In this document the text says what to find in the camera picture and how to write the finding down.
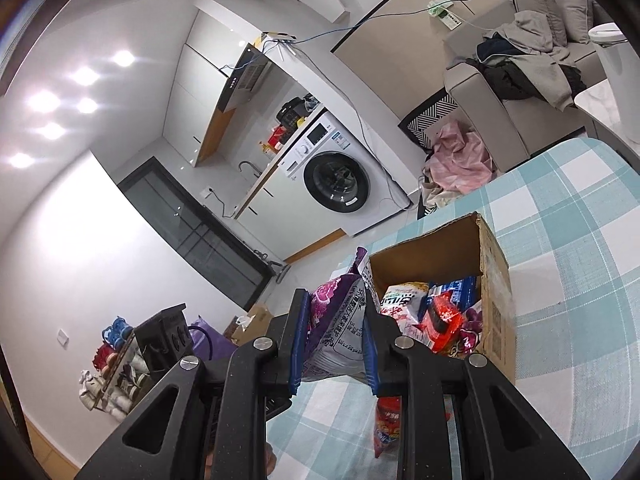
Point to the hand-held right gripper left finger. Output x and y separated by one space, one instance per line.
299 350

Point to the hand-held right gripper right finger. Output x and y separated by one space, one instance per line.
371 360

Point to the white and orange snack packet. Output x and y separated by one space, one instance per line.
400 305

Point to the red snack packet dark band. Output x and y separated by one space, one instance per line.
440 325

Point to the brown cardboard box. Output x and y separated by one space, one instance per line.
495 300

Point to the small cardboard box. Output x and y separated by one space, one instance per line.
255 322

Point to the purple plastic bag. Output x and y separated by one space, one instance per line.
215 342

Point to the shoe rack with shoes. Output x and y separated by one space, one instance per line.
110 365

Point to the glossy red snack packet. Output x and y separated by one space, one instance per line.
387 425

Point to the black glass door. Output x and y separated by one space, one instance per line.
200 230

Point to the blue snack packet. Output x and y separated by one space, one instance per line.
457 287

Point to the white kitchen counter cabinets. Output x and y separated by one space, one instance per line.
260 192

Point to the white washing machine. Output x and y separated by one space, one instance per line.
345 180

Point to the kitchen faucet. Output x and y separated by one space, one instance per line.
247 166

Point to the yellow bottle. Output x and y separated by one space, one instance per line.
265 147

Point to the teal checkered tablecloth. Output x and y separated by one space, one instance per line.
575 310

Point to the red box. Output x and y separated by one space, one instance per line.
276 137

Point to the pink cloth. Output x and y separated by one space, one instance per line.
462 160

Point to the black kitchen appliance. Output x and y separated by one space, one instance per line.
292 110

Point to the black white patterned cushion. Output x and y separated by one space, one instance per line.
425 120

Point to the white upper cabinets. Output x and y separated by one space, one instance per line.
195 85

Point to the beige sofa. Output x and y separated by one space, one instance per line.
500 130

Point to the range hood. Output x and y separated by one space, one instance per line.
245 80

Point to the group of ceiling spotlights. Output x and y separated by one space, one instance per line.
85 76

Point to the dark clothes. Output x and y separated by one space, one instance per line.
510 80

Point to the marble side table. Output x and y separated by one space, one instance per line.
605 105

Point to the grey jacket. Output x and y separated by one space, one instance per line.
535 35

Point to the white cylindrical bin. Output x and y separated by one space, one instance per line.
612 75

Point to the grey cushion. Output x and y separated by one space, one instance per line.
575 10

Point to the white wall power strip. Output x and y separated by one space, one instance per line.
445 15

